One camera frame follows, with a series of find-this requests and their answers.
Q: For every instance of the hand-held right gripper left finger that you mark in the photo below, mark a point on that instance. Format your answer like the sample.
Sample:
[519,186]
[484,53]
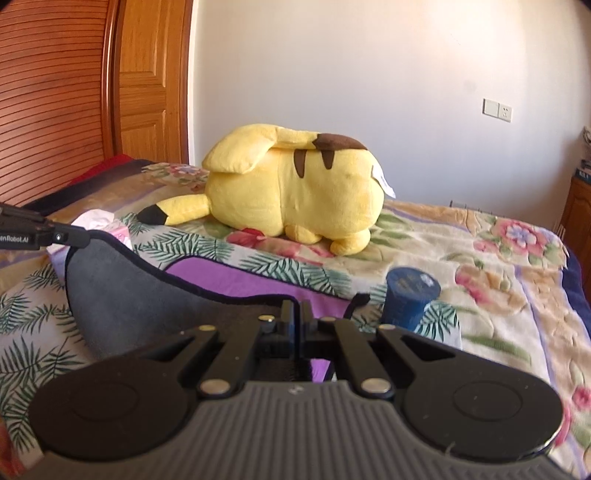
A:
[287,325]

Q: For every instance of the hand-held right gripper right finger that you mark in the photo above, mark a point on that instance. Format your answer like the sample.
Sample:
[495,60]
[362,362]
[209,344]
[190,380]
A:
[307,323]

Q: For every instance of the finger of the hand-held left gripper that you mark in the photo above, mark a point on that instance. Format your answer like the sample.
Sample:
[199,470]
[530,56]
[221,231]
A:
[69,236]

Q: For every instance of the grey purple towel black trim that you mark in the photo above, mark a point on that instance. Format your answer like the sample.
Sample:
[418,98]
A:
[138,304]

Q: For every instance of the white pink crumpled cloth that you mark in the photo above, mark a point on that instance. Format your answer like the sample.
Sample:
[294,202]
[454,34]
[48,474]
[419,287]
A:
[115,230]

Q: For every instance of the red cloth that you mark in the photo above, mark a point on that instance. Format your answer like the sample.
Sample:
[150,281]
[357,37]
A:
[108,166]

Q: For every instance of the dark blue round container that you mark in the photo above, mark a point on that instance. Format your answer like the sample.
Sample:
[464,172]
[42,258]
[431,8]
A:
[408,295]

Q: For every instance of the yellow plush toy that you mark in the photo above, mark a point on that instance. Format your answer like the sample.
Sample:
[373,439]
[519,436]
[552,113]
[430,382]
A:
[295,194]

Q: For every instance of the wooden slatted headboard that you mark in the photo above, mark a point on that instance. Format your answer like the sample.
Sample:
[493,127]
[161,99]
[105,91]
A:
[51,92]

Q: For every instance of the wooden panel door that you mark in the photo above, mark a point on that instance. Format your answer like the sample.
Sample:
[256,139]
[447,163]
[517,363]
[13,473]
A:
[147,78]

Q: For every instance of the floral printed blanket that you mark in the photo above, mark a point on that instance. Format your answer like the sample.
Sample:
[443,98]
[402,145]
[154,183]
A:
[489,295]

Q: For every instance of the wooden cabinet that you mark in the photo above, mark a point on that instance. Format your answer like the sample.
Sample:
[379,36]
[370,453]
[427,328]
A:
[577,217]

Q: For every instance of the stack of books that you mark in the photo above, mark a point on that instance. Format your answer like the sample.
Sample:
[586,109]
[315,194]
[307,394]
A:
[584,170]

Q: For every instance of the white wall socket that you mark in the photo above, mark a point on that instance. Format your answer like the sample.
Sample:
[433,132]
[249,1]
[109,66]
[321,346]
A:
[497,110]

